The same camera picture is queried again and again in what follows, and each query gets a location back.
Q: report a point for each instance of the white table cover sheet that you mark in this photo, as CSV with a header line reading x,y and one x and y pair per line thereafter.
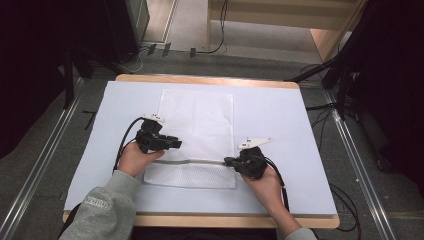
x,y
273,113

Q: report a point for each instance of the white mesh laundry bag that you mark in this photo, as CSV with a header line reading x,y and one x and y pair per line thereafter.
x,y
196,126

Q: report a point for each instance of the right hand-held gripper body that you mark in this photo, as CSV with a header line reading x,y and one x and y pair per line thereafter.
x,y
251,161

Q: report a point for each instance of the person's left hand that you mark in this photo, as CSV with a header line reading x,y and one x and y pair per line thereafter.
x,y
135,160

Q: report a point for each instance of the wooden table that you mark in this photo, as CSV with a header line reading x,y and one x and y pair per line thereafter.
x,y
213,220

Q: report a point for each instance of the black metal stand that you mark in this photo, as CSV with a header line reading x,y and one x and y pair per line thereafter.
x,y
340,86
69,80

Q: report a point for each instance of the aluminium floor rail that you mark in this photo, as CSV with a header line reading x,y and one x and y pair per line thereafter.
x,y
360,166
40,160

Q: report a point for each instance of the dark curtain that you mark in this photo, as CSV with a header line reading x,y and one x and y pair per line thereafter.
x,y
30,66
396,83

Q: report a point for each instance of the person's right hand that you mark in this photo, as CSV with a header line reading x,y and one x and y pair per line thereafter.
x,y
265,188

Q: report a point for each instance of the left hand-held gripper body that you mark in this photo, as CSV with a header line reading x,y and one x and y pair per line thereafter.
x,y
150,136

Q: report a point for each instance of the light wooden shelf unit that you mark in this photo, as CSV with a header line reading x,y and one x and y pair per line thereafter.
x,y
283,16

